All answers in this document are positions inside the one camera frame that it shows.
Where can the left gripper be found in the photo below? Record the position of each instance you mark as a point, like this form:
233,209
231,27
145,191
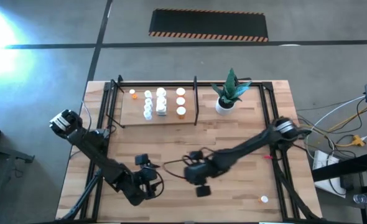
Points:
146,182

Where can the black hazard-striped floor mat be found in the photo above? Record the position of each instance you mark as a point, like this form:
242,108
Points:
208,25

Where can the clear water bottle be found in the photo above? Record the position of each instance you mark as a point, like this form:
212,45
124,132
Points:
359,198

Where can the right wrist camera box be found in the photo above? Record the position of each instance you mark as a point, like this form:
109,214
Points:
203,190

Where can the white blue-labelled medicine bottle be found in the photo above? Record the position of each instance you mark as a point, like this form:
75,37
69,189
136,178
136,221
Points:
161,100
161,109
161,92

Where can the white power strip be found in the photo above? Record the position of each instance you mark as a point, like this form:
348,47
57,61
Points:
326,174

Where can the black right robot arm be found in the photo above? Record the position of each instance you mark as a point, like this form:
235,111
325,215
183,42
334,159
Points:
249,144

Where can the green snake plant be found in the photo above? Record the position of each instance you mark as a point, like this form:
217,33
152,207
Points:
231,86

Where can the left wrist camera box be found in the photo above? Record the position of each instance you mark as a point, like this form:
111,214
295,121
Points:
141,159

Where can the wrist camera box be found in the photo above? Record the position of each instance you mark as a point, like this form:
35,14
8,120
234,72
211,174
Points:
141,159
203,190

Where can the wooden shelf with black frame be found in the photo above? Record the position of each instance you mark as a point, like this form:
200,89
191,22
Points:
133,118

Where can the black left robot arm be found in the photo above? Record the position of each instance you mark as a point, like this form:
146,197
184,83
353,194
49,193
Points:
99,155

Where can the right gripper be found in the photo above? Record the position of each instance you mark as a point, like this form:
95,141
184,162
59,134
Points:
197,174

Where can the black floor stand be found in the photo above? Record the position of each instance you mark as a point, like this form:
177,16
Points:
12,154

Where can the small orange pill bottle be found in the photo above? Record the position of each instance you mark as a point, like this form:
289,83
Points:
133,94
263,199

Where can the black metal rig frame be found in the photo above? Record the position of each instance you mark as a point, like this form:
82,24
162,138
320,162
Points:
171,84

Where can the yellow power plug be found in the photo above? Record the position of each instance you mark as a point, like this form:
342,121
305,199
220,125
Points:
357,140

